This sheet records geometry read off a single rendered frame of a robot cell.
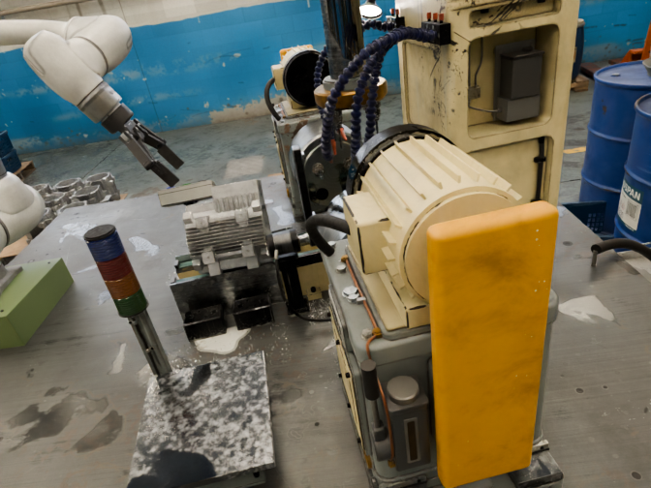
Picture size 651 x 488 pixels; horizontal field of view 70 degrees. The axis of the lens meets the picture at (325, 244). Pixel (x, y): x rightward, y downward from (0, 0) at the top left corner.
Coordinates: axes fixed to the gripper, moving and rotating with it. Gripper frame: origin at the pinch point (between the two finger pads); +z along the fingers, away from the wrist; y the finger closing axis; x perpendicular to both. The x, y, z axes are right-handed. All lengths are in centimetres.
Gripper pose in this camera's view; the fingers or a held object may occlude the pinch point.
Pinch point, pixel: (174, 171)
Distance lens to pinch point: 130.2
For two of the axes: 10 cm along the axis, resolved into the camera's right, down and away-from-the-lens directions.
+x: -7.7, 6.2, 1.8
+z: 6.2, 6.3, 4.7
